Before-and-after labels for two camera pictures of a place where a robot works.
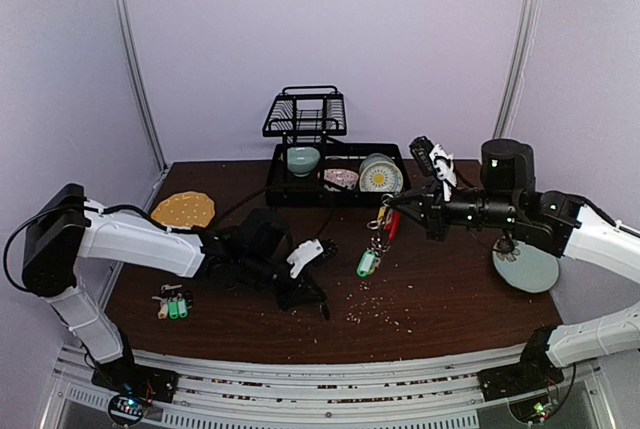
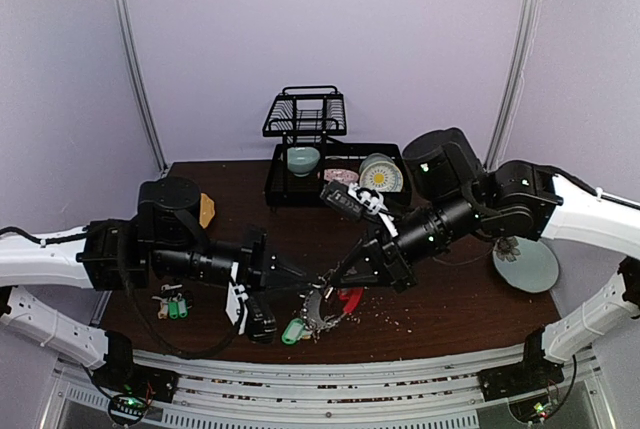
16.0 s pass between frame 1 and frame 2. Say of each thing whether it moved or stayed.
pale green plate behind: stayed
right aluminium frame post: stayed
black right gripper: moved
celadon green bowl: stayed
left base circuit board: stayed
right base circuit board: stayed
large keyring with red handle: moved
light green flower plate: stayed
